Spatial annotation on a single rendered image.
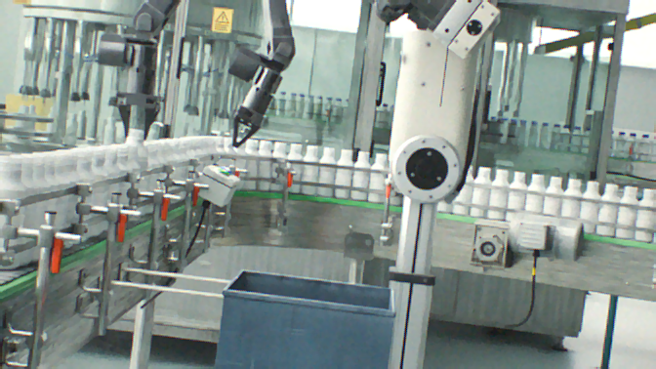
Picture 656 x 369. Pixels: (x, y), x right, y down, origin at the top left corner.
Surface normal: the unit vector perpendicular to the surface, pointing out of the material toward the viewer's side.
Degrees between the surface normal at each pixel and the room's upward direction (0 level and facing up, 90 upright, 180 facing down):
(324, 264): 90
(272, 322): 90
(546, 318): 90
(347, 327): 90
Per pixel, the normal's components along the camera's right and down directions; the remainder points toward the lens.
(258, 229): 0.69, 0.12
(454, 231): -0.34, 0.01
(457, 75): -0.04, 0.05
